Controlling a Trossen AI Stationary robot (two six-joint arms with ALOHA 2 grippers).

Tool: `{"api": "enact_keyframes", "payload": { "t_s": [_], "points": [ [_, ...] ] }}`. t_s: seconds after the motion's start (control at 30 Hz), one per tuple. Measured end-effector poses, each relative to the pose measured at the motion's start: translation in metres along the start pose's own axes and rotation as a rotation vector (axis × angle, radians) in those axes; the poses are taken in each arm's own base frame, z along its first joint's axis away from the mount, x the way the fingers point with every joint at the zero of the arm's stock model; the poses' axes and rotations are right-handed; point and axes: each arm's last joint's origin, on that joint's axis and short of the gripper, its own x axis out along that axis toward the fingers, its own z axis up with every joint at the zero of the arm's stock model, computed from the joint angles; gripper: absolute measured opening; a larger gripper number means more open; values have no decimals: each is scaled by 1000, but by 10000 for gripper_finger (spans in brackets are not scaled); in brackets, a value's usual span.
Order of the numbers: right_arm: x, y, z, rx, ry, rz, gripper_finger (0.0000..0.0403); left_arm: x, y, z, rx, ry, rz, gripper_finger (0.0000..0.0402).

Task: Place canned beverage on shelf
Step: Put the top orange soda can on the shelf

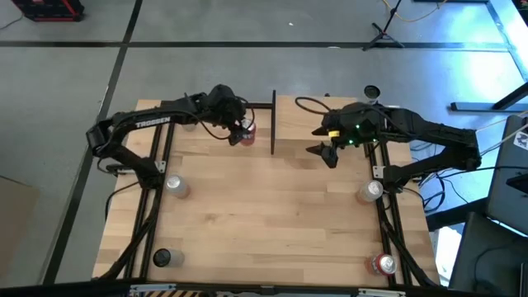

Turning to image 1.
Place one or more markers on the long silver frame bracket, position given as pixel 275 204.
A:
pixel 152 287
pixel 381 292

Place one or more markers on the yellow black hazard tape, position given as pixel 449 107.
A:
pixel 165 294

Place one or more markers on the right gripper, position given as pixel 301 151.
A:
pixel 350 125

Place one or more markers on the black tripod stand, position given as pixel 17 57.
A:
pixel 383 33

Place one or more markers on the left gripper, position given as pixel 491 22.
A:
pixel 227 108

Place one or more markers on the red can silver top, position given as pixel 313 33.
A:
pixel 385 264
pixel 249 137

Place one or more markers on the small silver angle bracket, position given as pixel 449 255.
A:
pixel 378 171
pixel 160 166

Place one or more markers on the yellow round gripper knob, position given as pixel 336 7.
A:
pixel 333 133

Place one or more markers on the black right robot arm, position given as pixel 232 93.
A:
pixel 437 132

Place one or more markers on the white Spindrift pink lemonade can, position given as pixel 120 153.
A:
pixel 373 189

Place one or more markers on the red black toolbox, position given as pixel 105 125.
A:
pixel 47 10

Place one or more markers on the white can pink bottom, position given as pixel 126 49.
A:
pixel 175 183

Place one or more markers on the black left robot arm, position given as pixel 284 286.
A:
pixel 140 121

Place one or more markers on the black desk foot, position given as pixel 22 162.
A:
pixel 486 106
pixel 453 215

